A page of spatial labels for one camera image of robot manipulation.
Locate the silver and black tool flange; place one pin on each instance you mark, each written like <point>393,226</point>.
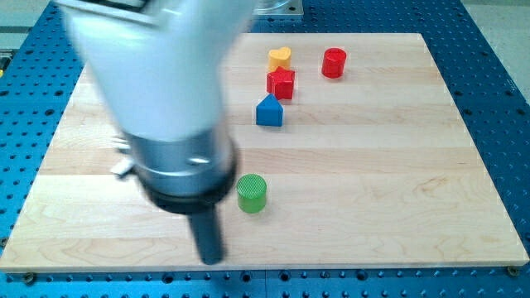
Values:
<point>189,175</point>

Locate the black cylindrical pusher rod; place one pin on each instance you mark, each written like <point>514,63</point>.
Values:
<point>205,227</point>

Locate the green cylinder block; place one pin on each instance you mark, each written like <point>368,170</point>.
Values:
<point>252,193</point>

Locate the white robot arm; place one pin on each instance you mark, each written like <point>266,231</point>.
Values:
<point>157,66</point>

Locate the blue triangle block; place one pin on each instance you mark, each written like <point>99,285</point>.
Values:
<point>269,112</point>

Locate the red star block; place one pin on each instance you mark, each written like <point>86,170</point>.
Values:
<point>280,83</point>

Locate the yellow heart block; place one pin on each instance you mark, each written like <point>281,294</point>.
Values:
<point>280,57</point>

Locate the light wooden board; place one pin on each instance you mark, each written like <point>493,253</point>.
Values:
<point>373,169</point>

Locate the red cylinder block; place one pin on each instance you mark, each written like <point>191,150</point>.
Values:
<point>333,63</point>

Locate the clear robot base plate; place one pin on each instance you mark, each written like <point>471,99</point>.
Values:
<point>279,8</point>

